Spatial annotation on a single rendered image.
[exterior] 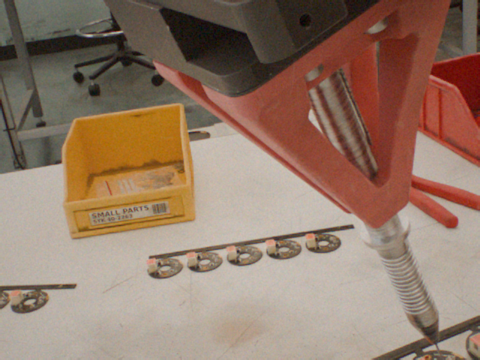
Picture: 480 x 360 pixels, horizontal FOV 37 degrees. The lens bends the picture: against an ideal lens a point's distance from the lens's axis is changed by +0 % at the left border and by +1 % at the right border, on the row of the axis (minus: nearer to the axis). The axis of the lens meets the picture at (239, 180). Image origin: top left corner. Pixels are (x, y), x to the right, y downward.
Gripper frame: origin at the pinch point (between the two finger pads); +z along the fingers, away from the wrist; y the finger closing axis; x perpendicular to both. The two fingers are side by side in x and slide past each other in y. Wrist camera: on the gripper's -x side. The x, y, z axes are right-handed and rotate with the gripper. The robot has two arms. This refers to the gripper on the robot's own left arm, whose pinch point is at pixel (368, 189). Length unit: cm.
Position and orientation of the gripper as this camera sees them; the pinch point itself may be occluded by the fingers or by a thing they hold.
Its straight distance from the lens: 22.7
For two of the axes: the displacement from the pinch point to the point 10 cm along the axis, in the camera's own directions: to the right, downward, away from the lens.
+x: -7.8, 5.8, -2.2
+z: 4.1, 7.5, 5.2
